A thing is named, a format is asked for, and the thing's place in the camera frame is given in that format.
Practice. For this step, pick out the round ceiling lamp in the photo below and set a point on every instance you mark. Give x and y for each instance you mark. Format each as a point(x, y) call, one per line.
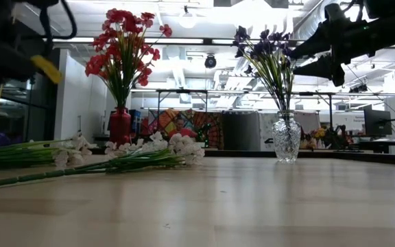
point(188, 20)

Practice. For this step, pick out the dark grey partition panel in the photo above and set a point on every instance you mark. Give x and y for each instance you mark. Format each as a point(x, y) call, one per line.
point(240, 130)

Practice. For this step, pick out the fluorescent ceiling light strip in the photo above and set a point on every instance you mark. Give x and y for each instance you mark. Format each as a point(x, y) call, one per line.
point(183, 40)
point(223, 41)

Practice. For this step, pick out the black ceiling camera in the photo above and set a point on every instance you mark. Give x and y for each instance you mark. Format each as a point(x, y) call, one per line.
point(210, 61)

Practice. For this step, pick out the blue storage box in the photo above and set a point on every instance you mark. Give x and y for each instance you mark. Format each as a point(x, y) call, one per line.
point(135, 120)

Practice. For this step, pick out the black monitor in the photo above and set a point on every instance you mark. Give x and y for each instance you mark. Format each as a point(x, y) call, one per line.
point(377, 121)

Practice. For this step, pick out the black track spotlights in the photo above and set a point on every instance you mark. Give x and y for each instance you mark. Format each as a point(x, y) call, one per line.
point(362, 88)

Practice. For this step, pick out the yellow flower bouquet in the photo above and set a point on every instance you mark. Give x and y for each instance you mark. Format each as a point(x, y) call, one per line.
point(319, 133)

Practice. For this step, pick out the white artificial flower bunch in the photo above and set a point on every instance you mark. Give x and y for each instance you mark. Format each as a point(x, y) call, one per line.
point(81, 142)
point(187, 147)

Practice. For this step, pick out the clear crystal glass vase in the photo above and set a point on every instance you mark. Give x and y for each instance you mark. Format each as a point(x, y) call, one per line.
point(286, 137)

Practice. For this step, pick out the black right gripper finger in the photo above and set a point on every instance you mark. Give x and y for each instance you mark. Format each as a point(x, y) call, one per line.
point(315, 46)
point(317, 68)

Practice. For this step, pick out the yellow tag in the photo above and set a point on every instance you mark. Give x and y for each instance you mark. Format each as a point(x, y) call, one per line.
point(46, 68)

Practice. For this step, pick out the black pipe frame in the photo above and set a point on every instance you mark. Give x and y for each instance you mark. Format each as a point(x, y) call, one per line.
point(321, 93)
point(183, 91)

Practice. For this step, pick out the person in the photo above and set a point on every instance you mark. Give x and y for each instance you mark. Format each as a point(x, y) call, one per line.
point(183, 132)

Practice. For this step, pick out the black desk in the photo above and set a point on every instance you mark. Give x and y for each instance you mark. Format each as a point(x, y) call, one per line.
point(382, 144)

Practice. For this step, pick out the red glass vase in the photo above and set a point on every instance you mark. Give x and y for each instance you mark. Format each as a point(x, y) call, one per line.
point(120, 123)

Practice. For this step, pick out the red artificial flower bunch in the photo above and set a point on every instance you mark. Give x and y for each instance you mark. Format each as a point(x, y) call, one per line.
point(118, 15)
point(94, 65)
point(166, 30)

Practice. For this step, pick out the colourful patterned tapestry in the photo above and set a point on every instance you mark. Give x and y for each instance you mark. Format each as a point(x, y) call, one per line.
point(211, 127)

